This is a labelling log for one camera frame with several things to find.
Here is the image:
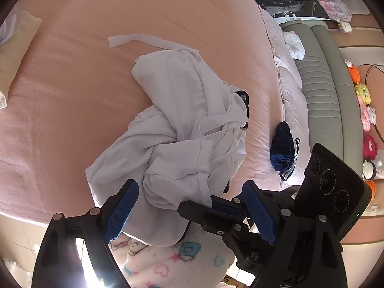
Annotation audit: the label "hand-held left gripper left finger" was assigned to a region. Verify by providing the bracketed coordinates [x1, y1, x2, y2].
[31, 179, 140, 288]

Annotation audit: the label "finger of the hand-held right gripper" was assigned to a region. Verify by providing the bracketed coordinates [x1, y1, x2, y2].
[210, 194, 249, 218]
[177, 200, 272, 276]

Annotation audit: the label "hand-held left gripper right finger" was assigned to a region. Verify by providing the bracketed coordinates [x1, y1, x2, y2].
[241, 181, 344, 288]

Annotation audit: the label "white jacket with navy trim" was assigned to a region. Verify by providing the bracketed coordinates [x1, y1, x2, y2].
[85, 90, 251, 248]

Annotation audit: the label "navy shorts with white stripes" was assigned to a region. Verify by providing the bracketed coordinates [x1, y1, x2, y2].
[270, 121, 301, 182]

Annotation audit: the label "orange round plush toy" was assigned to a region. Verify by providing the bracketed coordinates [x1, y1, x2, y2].
[366, 180, 378, 200]

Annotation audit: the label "white and black plush toy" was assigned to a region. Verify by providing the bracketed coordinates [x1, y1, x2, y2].
[362, 159, 383, 180]

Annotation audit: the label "red plush toy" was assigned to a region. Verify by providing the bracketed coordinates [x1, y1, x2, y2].
[363, 135, 379, 159]

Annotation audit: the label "printed fleece pyjamas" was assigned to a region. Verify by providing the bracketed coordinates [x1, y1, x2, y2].
[108, 226, 236, 288]

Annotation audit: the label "pink and white plush toy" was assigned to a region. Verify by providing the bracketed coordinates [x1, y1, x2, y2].
[360, 105, 377, 131]

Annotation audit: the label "pink checked pillow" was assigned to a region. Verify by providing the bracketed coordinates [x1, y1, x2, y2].
[275, 59, 311, 186]
[259, 4, 288, 63]

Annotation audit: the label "grey padded headboard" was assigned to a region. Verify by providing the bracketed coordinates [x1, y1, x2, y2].
[282, 20, 365, 171]

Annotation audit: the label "yellow plush toy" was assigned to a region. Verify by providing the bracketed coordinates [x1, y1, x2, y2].
[355, 83, 371, 105]

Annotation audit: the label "orange carrot plush toy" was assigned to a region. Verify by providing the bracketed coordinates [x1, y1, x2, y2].
[344, 58, 360, 84]

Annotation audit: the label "pink sheeted bed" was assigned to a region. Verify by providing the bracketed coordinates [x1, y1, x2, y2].
[0, 0, 303, 225]

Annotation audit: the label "cream folded garment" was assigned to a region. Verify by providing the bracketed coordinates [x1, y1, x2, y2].
[0, 10, 43, 110]

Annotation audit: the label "pink printed cloth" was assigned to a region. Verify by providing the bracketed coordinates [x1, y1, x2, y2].
[306, 0, 353, 23]

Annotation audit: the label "round wall decoration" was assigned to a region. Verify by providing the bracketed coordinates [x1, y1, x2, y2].
[364, 63, 384, 143]

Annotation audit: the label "white charger with cable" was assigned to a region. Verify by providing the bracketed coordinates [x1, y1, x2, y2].
[273, 11, 297, 21]

